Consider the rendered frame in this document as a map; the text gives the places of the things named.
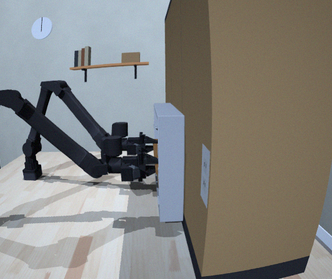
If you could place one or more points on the light blue rectangular rack frame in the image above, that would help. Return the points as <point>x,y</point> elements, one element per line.
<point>171,160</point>

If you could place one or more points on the brown wooden shelf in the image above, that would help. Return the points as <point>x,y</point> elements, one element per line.
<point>155,155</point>

